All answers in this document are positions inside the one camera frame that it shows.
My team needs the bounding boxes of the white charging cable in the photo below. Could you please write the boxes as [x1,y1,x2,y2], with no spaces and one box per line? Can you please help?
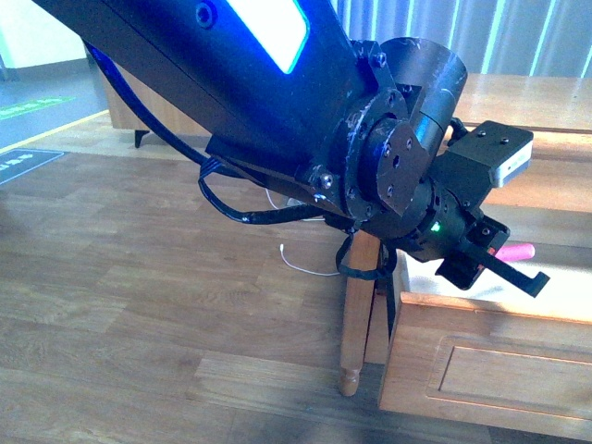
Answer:
[265,189,343,278]

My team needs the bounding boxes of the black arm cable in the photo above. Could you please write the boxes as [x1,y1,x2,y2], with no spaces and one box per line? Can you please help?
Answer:
[82,40,399,282]

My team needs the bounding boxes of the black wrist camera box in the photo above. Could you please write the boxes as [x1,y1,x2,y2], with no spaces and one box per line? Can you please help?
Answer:
[429,120,534,214]

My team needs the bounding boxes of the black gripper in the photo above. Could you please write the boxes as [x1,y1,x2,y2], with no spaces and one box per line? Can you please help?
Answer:
[364,179,550,296]

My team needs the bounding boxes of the pink marker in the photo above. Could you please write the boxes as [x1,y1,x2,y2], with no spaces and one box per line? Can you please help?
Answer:
[495,243,536,263]

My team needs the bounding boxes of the wooden top drawer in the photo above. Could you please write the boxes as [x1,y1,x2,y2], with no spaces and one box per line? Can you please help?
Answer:
[379,256,591,432]

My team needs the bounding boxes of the green floor sticker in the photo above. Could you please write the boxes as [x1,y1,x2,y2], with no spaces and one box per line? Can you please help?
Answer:
[0,96,75,120]

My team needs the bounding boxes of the blue floor sign sticker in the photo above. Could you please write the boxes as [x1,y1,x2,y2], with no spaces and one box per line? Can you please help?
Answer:
[1,148,66,185]

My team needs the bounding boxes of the light wooden sideboard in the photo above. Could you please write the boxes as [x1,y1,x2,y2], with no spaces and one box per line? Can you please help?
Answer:
[94,59,214,149]

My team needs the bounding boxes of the grey pleated curtain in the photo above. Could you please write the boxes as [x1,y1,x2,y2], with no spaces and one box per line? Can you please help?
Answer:
[331,0,591,79]

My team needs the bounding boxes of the wooden drawer cabinet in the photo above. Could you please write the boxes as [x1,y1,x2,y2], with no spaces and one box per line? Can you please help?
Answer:
[339,72,592,399]

